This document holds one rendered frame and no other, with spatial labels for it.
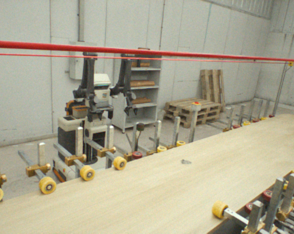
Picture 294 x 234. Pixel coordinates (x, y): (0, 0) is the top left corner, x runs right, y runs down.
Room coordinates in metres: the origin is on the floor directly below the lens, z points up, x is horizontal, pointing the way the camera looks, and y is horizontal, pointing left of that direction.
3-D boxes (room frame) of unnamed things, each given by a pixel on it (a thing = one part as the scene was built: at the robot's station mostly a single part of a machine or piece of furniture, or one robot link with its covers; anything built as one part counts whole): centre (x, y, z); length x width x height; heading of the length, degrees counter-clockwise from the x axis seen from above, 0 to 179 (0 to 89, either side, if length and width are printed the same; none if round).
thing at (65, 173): (2.83, 0.70, 0.16); 0.67 x 0.64 x 0.25; 42
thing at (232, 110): (2.93, -1.02, 0.86); 0.04 x 0.04 x 0.48; 43
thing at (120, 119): (5.03, 0.26, 0.78); 0.90 x 0.45 x 1.55; 133
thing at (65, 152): (1.57, 0.51, 0.95); 0.50 x 0.04 x 0.04; 43
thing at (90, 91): (2.34, 0.56, 1.40); 0.11 x 0.06 x 0.43; 131
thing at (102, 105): (2.61, 0.51, 0.99); 0.28 x 0.16 x 0.22; 132
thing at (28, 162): (1.40, 0.69, 0.95); 0.50 x 0.04 x 0.04; 43
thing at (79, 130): (1.56, 0.44, 0.94); 0.04 x 0.04 x 0.48; 43
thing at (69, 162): (1.54, 0.46, 0.95); 0.14 x 0.06 x 0.05; 133
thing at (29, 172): (1.37, 0.64, 0.95); 0.14 x 0.06 x 0.05; 133
